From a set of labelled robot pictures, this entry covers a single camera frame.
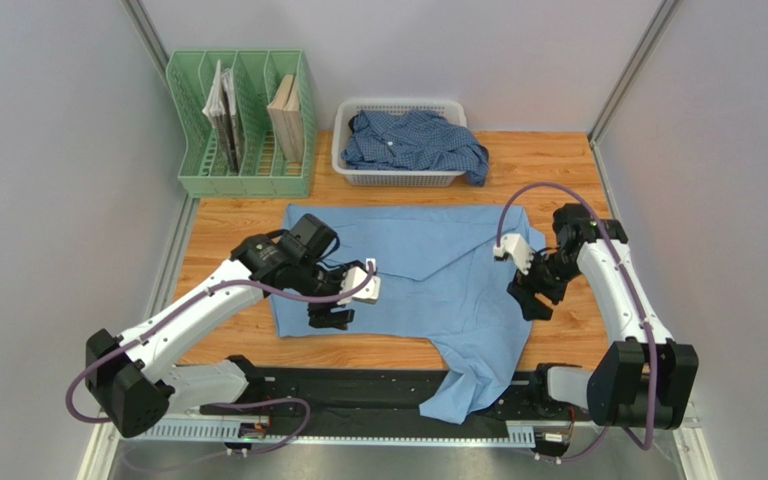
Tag dark blue checkered shirt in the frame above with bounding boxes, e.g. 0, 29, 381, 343
341, 109, 490, 187

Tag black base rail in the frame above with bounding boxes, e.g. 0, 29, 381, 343
137, 362, 598, 461

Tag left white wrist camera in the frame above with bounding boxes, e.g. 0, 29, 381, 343
338, 258, 381, 305

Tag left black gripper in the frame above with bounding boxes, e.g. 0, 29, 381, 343
291, 258, 362, 331

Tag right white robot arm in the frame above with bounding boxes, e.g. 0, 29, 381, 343
493, 203, 699, 430

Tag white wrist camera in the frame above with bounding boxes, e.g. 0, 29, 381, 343
493, 233, 535, 275
338, 258, 381, 305

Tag grey magazines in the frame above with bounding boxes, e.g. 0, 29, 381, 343
202, 60, 244, 175

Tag light blue long sleeve shirt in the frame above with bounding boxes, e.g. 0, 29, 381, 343
282, 204, 532, 424

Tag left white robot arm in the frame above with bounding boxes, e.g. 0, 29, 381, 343
66, 214, 378, 438

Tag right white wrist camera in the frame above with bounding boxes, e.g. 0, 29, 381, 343
493, 233, 535, 275

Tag green file organizer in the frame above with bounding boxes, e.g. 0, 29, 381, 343
166, 49, 318, 198

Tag beige books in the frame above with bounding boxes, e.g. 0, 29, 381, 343
267, 75, 305, 164

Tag white plastic basket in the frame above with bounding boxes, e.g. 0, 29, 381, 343
331, 97, 468, 187

